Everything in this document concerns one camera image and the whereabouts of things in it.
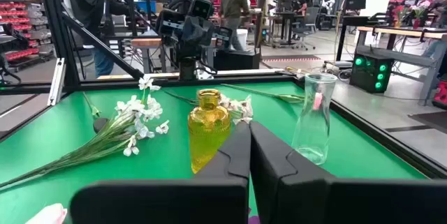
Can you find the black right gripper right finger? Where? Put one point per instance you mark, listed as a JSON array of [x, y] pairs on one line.
[[314, 199]]

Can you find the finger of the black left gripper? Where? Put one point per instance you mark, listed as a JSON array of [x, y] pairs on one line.
[[189, 30], [204, 30]]

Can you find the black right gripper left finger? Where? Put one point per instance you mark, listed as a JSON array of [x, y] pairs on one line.
[[174, 203]]

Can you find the cream pink flower bunch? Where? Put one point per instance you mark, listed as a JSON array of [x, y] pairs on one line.
[[241, 109]]

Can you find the white flower bunch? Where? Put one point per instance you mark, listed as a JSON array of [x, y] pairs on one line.
[[134, 107]]

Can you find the pink tulip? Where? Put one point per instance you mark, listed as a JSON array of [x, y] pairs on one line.
[[290, 97], [49, 215]]

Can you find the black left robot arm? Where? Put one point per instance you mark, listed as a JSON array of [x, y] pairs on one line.
[[188, 70]]

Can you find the clear glass vase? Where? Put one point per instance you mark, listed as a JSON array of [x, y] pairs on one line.
[[311, 140]]

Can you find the red flowers in vase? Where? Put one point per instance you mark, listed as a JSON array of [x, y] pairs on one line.
[[398, 11]]

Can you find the pink flowers in vase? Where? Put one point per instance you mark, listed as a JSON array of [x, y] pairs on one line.
[[420, 7]]

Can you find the wooden workbench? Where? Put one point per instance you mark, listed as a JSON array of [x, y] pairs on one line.
[[143, 42]]

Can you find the white bin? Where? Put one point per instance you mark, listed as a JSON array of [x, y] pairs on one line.
[[242, 39]]

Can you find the black box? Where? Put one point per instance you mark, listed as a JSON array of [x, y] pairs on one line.
[[237, 61]]

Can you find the green table mat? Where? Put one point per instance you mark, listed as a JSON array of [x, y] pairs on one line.
[[356, 157]]

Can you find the grey office chair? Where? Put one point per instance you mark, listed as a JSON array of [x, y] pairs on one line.
[[309, 18]]

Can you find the black computer green lights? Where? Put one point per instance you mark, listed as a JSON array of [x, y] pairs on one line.
[[366, 77]]

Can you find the shelf with red bins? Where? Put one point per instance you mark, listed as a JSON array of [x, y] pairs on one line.
[[17, 18]]

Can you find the red object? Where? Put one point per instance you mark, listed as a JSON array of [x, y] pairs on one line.
[[441, 95]]

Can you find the wooden top desk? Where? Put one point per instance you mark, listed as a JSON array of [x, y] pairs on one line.
[[401, 32]]

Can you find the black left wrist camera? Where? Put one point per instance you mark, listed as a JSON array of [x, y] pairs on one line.
[[201, 7]]

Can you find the black metal rig frame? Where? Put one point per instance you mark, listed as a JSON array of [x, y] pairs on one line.
[[57, 25]]

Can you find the silver aluminium bracket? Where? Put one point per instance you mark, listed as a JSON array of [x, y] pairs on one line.
[[56, 81]]

